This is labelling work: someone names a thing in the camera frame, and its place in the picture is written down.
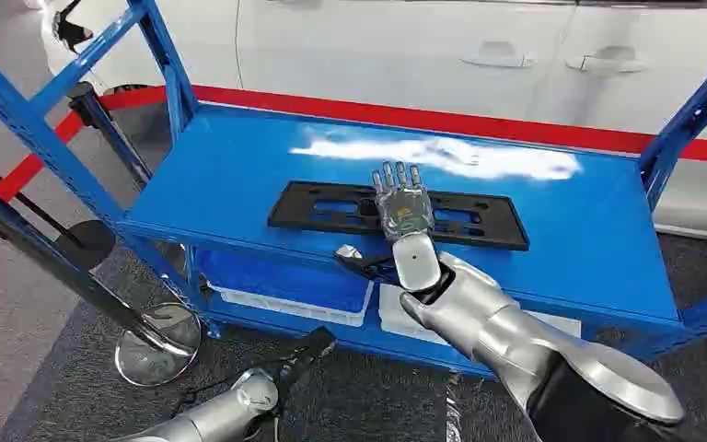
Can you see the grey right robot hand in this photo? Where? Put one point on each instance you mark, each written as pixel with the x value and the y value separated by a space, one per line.
pixel 403 210

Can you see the dark left robot hand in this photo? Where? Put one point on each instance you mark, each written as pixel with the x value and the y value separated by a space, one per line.
pixel 304 357

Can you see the black plastic plate frame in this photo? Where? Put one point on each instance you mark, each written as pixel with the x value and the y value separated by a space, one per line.
pixel 286 213

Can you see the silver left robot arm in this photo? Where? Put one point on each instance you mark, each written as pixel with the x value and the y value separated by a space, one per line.
pixel 225 415

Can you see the red barrier belt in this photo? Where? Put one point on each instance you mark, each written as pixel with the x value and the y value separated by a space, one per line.
pixel 30 165
pixel 451 125

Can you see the white car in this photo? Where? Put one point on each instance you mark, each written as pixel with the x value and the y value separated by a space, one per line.
pixel 390 49

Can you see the blue metal shelf cart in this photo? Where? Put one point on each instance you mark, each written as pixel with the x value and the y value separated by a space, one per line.
pixel 237 171

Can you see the black chrome-based stanchion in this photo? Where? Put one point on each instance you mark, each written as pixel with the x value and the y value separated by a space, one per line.
pixel 36 250

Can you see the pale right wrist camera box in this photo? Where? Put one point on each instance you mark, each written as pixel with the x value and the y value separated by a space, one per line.
pixel 416 262

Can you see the black stanchion post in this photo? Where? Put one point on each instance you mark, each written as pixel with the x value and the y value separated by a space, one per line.
pixel 103 128

